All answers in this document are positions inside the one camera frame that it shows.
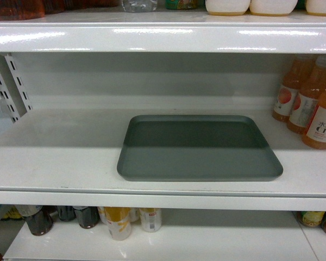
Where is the yellow white drink bottle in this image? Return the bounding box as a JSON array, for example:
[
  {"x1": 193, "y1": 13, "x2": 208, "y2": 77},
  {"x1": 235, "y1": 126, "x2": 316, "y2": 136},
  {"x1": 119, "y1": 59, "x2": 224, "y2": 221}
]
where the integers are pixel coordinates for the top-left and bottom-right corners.
[{"x1": 104, "y1": 207, "x2": 131, "y2": 241}]

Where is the white barcode drink bottle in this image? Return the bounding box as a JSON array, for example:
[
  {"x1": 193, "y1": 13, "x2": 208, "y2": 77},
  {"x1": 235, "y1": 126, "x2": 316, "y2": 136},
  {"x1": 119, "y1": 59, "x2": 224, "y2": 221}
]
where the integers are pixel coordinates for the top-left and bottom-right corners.
[{"x1": 139, "y1": 208, "x2": 162, "y2": 232}]

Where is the clear water bottle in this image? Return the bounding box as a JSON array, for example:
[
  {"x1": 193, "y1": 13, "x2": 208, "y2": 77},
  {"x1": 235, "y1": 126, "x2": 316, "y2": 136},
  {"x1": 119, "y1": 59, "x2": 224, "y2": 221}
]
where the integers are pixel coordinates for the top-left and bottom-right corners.
[{"x1": 121, "y1": 0, "x2": 158, "y2": 13}]

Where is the orange juice bottle middle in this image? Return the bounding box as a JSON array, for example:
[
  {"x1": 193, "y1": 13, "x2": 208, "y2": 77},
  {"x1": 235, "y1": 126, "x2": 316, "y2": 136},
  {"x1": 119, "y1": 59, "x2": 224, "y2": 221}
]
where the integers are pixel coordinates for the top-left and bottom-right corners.
[{"x1": 287, "y1": 55, "x2": 326, "y2": 134}]

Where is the white jug right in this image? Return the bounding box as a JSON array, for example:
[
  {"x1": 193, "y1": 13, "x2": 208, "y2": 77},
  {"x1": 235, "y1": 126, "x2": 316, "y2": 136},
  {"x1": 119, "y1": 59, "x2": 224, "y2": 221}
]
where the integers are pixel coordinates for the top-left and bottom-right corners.
[{"x1": 305, "y1": 0, "x2": 326, "y2": 16}]

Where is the white jug middle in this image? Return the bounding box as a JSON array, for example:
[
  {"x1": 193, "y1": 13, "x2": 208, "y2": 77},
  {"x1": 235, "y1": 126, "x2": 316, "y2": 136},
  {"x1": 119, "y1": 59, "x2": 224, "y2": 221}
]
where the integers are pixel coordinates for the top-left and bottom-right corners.
[{"x1": 249, "y1": 0, "x2": 298, "y2": 16}]

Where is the silver rectangular metal tray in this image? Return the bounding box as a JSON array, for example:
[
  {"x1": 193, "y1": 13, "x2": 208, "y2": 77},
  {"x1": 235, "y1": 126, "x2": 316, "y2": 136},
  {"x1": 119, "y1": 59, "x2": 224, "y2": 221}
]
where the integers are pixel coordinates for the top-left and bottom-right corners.
[{"x1": 117, "y1": 115, "x2": 283, "y2": 182}]

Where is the white jug left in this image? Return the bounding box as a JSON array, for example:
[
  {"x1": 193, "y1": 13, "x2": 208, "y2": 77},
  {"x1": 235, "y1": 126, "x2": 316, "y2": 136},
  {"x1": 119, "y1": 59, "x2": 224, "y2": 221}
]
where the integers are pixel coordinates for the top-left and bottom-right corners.
[{"x1": 205, "y1": 0, "x2": 250, "y2": 16}]

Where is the dark drink bottle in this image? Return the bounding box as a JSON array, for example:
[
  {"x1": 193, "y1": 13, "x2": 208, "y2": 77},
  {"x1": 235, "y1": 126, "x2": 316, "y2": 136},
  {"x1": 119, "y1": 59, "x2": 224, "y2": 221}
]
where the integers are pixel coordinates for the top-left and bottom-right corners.
[{"x1": 73, "y1": 206, "x2": 99, "y2": 229}]

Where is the white metal store shelf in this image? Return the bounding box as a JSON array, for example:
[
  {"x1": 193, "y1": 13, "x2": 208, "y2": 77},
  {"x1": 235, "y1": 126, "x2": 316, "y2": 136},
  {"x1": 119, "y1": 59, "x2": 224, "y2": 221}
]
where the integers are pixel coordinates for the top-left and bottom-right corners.
[{"x1": 0, "y1": 8, "x2": 326, "y2": 260}]

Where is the dark soy sauce bottle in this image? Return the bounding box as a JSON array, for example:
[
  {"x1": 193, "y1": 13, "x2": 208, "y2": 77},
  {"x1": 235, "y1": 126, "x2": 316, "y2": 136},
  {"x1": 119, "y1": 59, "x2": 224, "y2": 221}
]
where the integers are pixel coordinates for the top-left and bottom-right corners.
[{"x1": 23, "y1": 207, "x2": 53, "y2": 236}]

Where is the orange juice bottle back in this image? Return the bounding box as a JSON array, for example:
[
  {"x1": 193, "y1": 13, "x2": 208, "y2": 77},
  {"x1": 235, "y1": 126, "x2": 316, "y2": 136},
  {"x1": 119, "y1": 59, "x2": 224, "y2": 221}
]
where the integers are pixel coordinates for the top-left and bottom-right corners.
[{"x1": 272, "y1": 54, "x2": 315, "y2": 122}]

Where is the orange juice bottle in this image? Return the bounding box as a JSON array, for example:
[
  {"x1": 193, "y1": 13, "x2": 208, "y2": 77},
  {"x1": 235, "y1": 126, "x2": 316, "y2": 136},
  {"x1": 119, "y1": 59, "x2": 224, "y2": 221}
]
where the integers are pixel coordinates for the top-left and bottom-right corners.
[
  {"x1": 272, "y1": 54, "x2": 315, "y2": 122},
  {"x1": 302, "y1": 91, "x2": 326, "y2": 150},
  {"x1": 287, "y1": 55, "x2": 326, "y2": 134}
]

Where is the white jug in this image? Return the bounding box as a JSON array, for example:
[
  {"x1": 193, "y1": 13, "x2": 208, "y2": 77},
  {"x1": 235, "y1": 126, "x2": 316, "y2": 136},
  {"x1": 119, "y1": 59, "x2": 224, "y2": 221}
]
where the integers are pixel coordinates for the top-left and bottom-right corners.
[
  {"x1": 305, "y1": 0, "x2": 326, "y2": 16},
  {"x1": 205, "y1": 0, "x2": 250, "y2": 16},
  {"x1": 249, "y1": 0, "x2": 298, "y2": 16}
]

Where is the orange juice bottle front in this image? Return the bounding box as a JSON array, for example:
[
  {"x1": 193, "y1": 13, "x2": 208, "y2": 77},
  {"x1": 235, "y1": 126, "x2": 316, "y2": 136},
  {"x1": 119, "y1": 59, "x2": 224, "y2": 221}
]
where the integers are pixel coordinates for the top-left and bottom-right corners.
[{"x1": 302, "y1": 91, "x2": 326, "y2": 150}]

